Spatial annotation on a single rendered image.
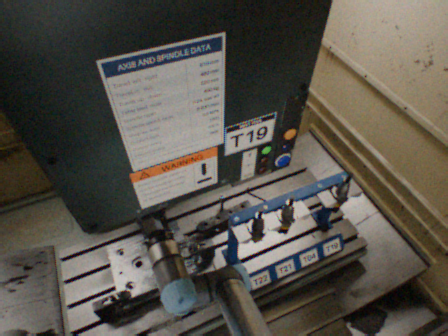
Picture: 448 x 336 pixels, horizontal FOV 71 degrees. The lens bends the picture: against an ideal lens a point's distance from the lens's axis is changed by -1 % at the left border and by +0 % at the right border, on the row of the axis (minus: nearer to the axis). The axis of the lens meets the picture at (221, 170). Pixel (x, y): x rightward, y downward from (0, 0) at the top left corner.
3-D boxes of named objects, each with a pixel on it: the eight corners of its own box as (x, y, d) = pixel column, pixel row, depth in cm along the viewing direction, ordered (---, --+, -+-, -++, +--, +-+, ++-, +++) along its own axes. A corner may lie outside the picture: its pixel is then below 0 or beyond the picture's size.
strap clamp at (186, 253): (215, 256, 129) (215, 239, 117) (185, 268, 126) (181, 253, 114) (212, 249, 131) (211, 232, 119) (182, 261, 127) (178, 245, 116)
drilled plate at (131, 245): (198, 274, 120) (197, 269, 116) (123, 306, 112) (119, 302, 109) (178, 225, 133) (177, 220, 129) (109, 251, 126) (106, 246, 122)
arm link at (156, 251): (149, 262, 71) (183, 248, 73) (143, 244, 73) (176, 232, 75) (154, 273, 77) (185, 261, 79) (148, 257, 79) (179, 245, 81)
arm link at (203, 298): (211, 309, 83) (210, 297, 74) (169, 321, 81) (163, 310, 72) (204, 280, 88) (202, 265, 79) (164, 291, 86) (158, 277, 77)
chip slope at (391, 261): (403, 285, 150) (432, 264, 129) (276, 354, 131) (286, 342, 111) (300, 157, 200) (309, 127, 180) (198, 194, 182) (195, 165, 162)
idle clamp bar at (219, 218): (252, 214, 141) (253, 206, 136) (200, 240, 133) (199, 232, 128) (246, 206, 144) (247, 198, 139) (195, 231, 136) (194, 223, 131)
